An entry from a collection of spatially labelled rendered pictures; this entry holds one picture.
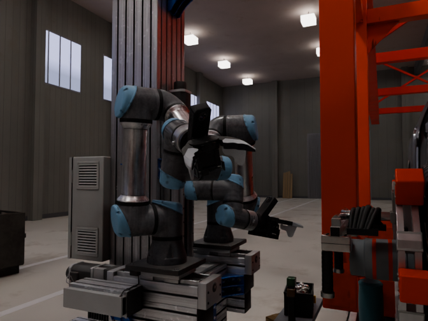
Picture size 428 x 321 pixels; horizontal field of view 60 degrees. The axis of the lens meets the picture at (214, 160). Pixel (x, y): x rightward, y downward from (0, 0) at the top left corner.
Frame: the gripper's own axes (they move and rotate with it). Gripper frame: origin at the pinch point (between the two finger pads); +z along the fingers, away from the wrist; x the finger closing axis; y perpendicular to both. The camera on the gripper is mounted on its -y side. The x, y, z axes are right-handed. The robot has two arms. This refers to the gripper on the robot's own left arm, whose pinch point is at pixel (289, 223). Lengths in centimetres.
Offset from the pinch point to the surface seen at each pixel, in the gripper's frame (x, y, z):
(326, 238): 29.4, 3.9, -13.7
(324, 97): -7, -63, 19
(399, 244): 51, 2, -10
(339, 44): -1, -88, 17
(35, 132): -957, -147, 28
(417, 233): 54, -2, -7
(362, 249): 30.7, 5.4, 4.4
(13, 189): -952, 8, 12
